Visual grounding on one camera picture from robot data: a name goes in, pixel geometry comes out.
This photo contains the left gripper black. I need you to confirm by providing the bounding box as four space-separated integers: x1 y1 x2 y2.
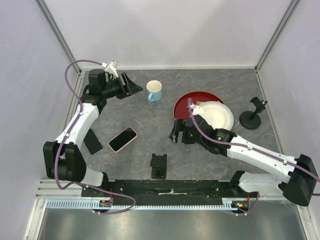
102 72 144 100

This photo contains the black folding phone stand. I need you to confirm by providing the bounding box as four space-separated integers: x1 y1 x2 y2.
150 153 168 180

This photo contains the phone with beige case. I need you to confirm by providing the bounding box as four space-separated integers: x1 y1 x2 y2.
108 126 138 153

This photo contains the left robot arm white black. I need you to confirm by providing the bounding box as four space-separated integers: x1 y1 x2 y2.
43 69 144 197

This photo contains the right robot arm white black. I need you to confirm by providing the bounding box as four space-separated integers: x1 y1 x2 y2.
168 115 320 207

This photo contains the dark phone with grey case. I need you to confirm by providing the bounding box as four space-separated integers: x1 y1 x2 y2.
83 128 103 155

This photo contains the black round-base phone holder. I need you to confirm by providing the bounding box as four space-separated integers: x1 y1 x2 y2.
239 96 268 130

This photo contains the red round tray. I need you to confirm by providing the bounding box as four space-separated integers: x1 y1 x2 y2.
173 91 224 120

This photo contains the blue mug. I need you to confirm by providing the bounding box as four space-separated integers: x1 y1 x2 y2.
146 80 162 103

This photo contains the white paper plate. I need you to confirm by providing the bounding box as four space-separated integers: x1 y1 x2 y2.
199 101 234 131

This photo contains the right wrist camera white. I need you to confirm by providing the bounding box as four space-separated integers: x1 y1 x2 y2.
187 104 205 116

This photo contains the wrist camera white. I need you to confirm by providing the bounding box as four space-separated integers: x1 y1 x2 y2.
187 104 205 116
101 60 119 78

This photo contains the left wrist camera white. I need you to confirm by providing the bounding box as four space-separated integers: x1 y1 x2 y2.
101 60 119 78

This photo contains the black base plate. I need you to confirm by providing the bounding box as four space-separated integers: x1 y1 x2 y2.
81 178 260 207

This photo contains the grey slotted cable duct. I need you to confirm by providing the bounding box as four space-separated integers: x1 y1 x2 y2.
46 199 245 211

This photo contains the aluminium frame rail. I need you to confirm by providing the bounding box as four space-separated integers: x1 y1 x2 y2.
36 179 82 199

